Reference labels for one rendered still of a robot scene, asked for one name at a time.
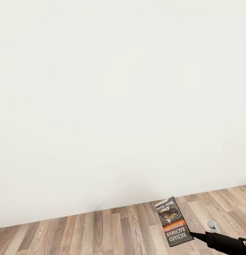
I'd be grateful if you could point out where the hardback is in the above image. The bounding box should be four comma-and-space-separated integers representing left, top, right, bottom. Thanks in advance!
155, 197, 194, 247

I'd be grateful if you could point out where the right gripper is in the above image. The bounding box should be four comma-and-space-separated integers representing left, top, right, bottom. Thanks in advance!
189, 231, 233, 255

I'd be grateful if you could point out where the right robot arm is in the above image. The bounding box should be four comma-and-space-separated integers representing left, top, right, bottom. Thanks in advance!
189, 220, 246, 255

